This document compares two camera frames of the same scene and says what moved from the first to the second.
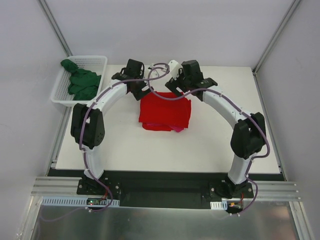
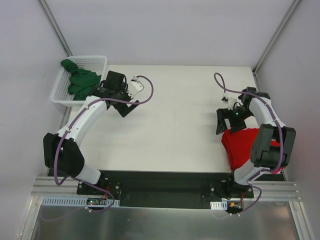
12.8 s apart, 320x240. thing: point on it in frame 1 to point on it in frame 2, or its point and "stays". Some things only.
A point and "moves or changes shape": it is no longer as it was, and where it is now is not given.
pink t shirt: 177,128 to 276,171
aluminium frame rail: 277,190 stays
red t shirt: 154,109 moves or changes shape
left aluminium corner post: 47,11 stays
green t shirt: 84,84 stays
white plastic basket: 60,95 stays
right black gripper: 173,86 to 230,118
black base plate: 185,190 stays
